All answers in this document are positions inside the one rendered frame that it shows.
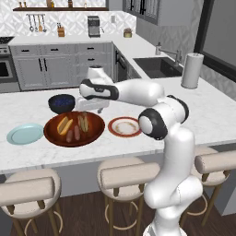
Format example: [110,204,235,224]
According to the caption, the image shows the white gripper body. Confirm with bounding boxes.
[75,95,111,113]

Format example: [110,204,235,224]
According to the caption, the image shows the brown hot dog bun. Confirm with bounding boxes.
[77,112,90,134]

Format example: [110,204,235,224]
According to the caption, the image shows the large brown bowl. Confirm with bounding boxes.
[42,111,106,148]

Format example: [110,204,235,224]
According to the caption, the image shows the dark blue bowl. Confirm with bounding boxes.
[48,93,77,115]

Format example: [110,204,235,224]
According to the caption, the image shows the white plate with red rim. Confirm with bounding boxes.
[107,115,143,138]

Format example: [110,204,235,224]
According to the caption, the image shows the reddish brown sausage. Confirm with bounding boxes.
[73,124,82,142]
[65,129,75,144]

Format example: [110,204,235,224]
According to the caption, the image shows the yellow hot dog bun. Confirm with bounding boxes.
[56,115,75,136]

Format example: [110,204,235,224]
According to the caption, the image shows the light blue plate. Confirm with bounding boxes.
[6,123,45,147]

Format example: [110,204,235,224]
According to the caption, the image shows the grey base cupboard run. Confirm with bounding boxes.
[8,41,114,92]

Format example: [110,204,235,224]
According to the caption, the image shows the black dishwasher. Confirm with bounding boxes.
[113,49,129,83]

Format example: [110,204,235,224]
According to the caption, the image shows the dark sink basin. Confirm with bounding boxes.
[132,56,184,79]

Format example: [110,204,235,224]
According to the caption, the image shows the beige bar stool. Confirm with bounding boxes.
[0,168,65,236]
[179,145,236,229]
[96,157,161,236]

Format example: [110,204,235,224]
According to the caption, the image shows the wooden knife block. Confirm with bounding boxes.
[56,22,66,39]

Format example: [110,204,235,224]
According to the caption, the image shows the small tan jar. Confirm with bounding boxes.
[123,27,134,39]

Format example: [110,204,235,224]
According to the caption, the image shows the silver oven with hob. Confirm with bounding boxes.
[0,35,21,94]

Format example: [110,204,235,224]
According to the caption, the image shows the silver tap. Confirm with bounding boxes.
[154,41,183,67]

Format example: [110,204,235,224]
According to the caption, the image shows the white paper towel roll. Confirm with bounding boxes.
[180,52,206,90]

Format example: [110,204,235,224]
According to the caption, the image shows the black framed window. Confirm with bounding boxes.
[193,0,236,83]

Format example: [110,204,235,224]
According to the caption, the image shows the rail with hanging tools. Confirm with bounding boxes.
[25,13,48,34]

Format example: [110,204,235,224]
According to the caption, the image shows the dark wooden wall shelf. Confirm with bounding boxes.
[12,0,111,12]

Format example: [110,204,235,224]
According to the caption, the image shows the grey wall cupboards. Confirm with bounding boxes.
[122,0,205,28]

